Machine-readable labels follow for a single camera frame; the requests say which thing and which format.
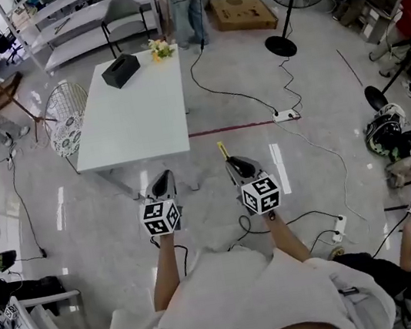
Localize person's left forearm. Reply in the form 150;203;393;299
142;231;188;313

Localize gold wire chair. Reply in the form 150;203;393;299
37;78;102;179

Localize floral seat cushion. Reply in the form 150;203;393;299
45;111;90;160

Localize black cable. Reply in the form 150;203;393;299
5;149;48;264
277;54;306;116
184;27;281;129

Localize black office chair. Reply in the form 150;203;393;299
0;18;28;69

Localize person's right forearm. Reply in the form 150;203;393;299
262;205;312;267

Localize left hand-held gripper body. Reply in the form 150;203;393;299
132;167;189;241

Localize grey chair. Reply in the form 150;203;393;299
96;0;153;61

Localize black round-base stand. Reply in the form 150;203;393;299
356;35;411;115

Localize white shelving unit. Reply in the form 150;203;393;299
0;0;167;82

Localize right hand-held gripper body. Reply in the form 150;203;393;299
223;149;286;220

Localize black tissue box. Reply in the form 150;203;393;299
98;50;145;92

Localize yellow and white flower bouquet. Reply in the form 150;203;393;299
146;35;178;66

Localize white power strip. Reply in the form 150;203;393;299
327;213;352;245
271;106;301;124

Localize wooden coat rack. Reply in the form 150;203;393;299
0;28;62;150

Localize flat cardboard box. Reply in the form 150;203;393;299
202;0;281;41

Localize black and white helmet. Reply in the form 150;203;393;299
359;99;411;161

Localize white cable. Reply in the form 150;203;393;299
275;107;373;244

